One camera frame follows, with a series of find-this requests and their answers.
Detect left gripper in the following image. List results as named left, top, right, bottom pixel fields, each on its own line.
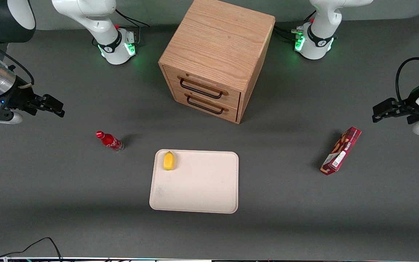
left=372, top=82, right=419, bottom=136

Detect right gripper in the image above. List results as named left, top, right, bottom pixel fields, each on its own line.
left=0, top=84, right=65, bottom=124

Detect red coke bottle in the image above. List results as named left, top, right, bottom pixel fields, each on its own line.
left=96, top=131, right=124, bottom=152

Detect beige plastic tray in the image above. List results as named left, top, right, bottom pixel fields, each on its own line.
left=149, top=149, right=239, bottom=214

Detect red snack box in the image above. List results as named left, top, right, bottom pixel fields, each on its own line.
left=320, top=127, right=362, bottom=176

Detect yellow lemon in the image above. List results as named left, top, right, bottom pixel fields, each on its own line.
left=163, top=151, right=175, bottom=171

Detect wooden drawer cabinet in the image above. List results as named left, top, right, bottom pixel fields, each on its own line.
left=158, top=0, right=276, bottom=124

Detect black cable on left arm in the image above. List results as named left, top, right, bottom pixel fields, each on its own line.
left=395, top=57, right=419, bottom=103

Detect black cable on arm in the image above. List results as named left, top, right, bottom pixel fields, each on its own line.
left=395, top=57, right=419, bottom=103
left=0, top=35, right=35, bottom=86

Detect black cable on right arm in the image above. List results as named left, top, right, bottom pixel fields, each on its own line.
left=0, top=35, right=35, bottom=86

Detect black cables at right arm base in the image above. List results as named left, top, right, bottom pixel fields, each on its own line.
left=115, top=9, right=150, bottom=46

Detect black cables at arm base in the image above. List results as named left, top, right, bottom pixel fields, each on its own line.
left=272, top=12, right=317, bottom=41
left=115, top=9, right=150, bottom=46

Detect black cables at left arm base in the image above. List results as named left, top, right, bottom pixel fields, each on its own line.
left=272, top=12, right=317, bottom=41

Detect black cable at table edge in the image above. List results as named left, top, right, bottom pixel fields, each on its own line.
left=0, top=237, right=63, bottom=262

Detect wooden drawer with black handle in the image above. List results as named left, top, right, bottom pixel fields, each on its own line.
left=166, top=68, right=242, bottom=109
left=173, top=89, right=240, bottom=123

